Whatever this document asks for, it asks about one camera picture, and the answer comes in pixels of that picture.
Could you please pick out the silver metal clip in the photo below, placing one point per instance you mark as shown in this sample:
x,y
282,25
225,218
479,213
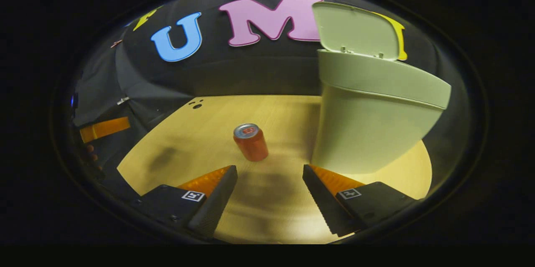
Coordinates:
x,y
123,100

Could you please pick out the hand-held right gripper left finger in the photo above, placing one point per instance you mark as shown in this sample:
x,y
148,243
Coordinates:
x,y
215,200

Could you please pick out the pale green desktop garbage bin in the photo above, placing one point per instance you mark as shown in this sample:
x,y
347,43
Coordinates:
x,y
363,133

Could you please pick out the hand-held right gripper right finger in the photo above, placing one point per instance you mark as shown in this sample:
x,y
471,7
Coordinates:
x,y
324,200

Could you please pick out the orange pop can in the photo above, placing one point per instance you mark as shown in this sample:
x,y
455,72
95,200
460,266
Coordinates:
x,y
253,148

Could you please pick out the black backdrop cloth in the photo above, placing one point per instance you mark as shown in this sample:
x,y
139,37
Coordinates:
x,y
250,70

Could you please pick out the copper metal clip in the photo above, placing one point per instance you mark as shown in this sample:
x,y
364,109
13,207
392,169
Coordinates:
x,y
116,44

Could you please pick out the wooden desktop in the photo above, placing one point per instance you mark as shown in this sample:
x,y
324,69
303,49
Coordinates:
x,y
209,133

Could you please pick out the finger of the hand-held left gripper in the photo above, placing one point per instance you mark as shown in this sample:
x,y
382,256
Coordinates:
x,y
104,129

